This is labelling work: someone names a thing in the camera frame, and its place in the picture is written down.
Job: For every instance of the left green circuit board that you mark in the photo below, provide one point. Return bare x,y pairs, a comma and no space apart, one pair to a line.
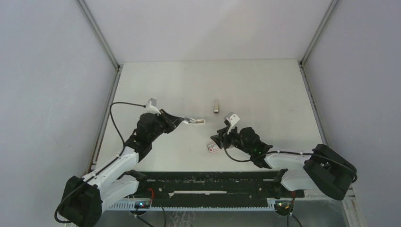
142,205

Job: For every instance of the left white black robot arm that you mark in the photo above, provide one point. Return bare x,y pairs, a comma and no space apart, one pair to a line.
85,198

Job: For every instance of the white slotted cable duct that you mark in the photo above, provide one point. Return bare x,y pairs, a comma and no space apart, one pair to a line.
126,205

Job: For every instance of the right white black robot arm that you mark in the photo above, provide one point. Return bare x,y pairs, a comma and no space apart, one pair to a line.
320,168

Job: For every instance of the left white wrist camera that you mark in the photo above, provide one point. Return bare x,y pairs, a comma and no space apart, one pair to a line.
150,106

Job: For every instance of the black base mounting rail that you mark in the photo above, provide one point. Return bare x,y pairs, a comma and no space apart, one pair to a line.
211,188

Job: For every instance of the right green circuit board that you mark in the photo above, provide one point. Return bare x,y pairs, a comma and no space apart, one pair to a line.
283,205

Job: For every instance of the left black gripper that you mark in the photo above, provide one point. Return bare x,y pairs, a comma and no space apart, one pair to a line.
171,121

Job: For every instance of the green circuit board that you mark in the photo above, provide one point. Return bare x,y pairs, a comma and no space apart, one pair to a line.
142,205
283,205

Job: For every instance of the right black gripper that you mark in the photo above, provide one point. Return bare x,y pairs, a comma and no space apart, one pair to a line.
220,138

